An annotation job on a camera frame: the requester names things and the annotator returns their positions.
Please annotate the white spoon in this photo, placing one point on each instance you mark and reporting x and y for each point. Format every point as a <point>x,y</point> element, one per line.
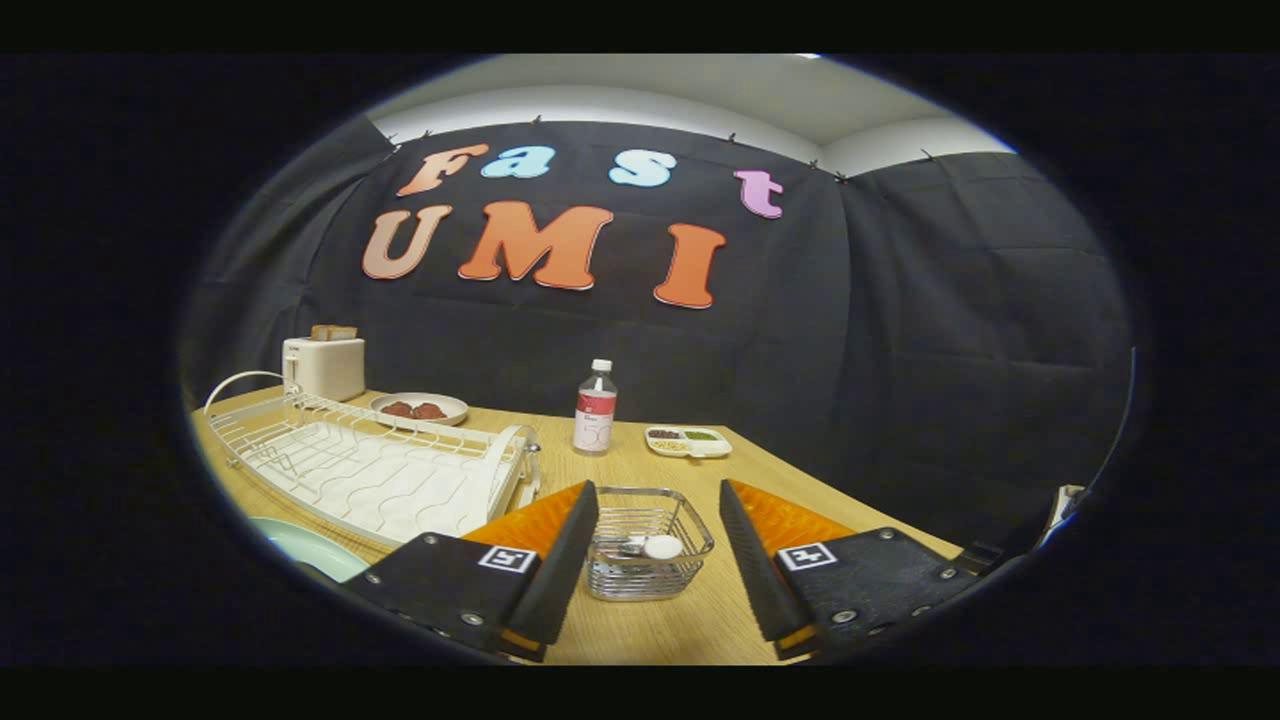
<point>662,547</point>

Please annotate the clear bottle with red label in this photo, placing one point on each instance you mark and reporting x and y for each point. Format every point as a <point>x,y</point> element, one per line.
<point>595,410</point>

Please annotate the toast slices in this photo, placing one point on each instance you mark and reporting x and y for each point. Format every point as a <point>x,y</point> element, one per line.
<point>334,333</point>

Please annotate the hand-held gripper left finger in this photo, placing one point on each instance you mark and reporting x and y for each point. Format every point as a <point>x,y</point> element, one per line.
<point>560,570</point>

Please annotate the black backdrop cloth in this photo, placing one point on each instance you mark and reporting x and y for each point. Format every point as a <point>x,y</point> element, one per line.
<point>900,350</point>

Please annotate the red meat piece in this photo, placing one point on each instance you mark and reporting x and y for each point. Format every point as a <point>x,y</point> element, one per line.
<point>397,410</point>
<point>430,411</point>

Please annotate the beige round plate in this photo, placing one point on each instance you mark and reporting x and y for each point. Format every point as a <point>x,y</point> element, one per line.
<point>455,405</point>

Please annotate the mint green plate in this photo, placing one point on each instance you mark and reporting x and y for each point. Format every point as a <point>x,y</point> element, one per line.
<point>310,550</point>

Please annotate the white divided dish with beans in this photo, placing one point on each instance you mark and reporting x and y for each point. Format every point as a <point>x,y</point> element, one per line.
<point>690,443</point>

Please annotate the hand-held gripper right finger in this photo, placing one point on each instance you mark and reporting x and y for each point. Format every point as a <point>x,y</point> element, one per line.
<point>755,570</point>

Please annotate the white toaster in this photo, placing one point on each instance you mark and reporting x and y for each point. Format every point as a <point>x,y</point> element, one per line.
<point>325,370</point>

